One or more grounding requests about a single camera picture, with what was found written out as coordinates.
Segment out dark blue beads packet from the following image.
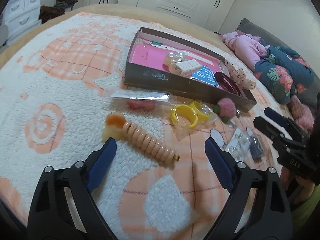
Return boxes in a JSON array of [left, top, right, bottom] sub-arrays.
[[246, 128, 265, 161]]

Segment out sheer bow with red dots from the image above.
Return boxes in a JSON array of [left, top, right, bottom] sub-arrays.
[[224, 59, 256, 90]]

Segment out yellow hoop earrings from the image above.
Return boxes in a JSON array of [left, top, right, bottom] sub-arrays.
[[169, 101, 218, 129]]

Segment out orange spiral hair tie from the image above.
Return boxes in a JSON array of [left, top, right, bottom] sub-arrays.
[[101, 112, 181, 168]]

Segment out white pink hair claw clip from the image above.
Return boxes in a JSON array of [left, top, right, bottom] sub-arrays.
[[168, 59, 202, 76]]

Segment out green sleeve forearm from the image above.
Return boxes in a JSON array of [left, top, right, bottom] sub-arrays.
[[291, 176, 319, 231]]

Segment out pink knitted blanket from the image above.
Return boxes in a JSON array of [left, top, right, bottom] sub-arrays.
[[289, 95, 315, 132]]

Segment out small earrings packet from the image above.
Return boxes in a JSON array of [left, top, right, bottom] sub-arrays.
[[225, 128, 250, 161]]

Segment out blue floral quilt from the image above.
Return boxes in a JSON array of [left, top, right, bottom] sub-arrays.
[[253, 40, 314, 105]]

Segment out dark red hair clips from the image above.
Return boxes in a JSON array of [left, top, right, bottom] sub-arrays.
[[214, 72, 241, 96]]

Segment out pink jacket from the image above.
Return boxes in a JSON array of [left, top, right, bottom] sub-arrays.
[[219, 30, 267, 71]]

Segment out blue card packet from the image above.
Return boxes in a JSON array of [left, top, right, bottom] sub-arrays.
[[190, 66, 219, 87]]

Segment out orange white patterned towel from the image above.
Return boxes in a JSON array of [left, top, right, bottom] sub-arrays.
[[0, 12, 301, 240]]

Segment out clear flat plastic packet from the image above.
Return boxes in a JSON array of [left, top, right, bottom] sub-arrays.
[[111, 89, 171, 102]]

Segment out brown cardboard box tray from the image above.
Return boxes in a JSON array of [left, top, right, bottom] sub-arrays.
[[124, 27, 257, 112]]

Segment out beige bedspread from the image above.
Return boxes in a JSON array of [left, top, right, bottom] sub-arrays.
[[0, 3, 296, 120]]

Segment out pink card in box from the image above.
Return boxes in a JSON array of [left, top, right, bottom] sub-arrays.
[[129, 38, 222, 79]]

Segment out white drawer dresser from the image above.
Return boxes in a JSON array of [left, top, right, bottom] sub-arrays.
[[1, 0, 42, 46]]

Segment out dark clothes pile on chair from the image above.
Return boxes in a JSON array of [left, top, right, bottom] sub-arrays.
[[39, 0, 78, 24]]

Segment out pink pompom hair tie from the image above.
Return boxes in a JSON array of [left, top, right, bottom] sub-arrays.
[[212, 97, 238, 124]]

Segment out red hair tie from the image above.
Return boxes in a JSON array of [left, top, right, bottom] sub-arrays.
[[126, 99, 157, 112]]

